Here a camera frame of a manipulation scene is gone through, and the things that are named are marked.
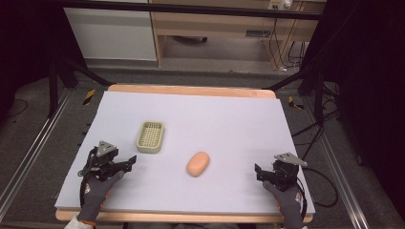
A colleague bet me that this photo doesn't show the black curtain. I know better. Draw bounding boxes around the black curtain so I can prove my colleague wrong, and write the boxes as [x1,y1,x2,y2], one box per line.
[0,0,89,118]
[300,0,405,220]

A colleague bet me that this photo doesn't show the hanging cables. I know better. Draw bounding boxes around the hanging cables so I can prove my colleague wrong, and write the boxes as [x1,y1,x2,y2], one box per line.
[267,17,307,72]

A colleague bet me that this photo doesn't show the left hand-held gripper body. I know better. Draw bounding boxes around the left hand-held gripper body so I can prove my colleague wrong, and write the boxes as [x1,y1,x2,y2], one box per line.
[77,140,128,182]

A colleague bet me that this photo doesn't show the white cabinet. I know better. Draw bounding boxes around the white cabinet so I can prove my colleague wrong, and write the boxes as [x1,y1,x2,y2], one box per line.
[63,7,158,62]

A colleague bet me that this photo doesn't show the black crossbar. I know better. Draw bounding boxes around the black crossbar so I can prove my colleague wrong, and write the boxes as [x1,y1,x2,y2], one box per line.
[58,0,323,21]

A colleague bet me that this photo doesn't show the yellow black floor tape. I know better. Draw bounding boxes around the yellow black floor tape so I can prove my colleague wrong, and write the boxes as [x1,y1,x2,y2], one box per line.
[82,89,96,106]
[288,95,306,112]

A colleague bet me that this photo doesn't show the pale green soap dish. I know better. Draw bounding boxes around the pale green soap dish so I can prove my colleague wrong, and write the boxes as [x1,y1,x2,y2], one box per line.
[136,120,166,155]

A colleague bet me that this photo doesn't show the metal floor rail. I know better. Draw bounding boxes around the metal floor rail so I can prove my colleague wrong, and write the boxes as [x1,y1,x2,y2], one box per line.
[304,96,372,229]
[0,89,75,220]

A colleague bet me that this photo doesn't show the person's right hand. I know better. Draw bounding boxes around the person's right hand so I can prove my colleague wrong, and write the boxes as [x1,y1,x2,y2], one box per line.
[262,180,306,229]

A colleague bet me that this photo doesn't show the person's left hand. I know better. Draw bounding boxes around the person's left hand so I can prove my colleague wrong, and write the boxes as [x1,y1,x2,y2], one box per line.
[76,170,125,223]

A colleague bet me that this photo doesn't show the wooden desk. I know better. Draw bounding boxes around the wooden desk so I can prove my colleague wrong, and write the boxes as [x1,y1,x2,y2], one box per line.
[149,0,327,70]

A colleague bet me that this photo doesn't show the white table mat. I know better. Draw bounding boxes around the white table mat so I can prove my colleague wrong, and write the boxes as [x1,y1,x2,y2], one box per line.
[54,91,316,216]

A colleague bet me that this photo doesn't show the black cable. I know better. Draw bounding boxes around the black cable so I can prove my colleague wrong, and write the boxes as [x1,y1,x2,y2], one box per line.
[297,167,339,220]
[290,82,342,161]

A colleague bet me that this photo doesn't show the black metal stand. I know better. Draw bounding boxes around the black metal stand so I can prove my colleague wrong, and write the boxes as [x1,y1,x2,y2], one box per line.
[47,56,115,119]
[262,68,342,127]

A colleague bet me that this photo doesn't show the wooden table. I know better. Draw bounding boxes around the wooden table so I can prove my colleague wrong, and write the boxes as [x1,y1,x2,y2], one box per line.
[54,83,314,224]

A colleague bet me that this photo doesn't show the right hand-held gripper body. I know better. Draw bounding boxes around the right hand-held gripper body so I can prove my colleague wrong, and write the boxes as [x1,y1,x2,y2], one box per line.
[259,152,309,193]

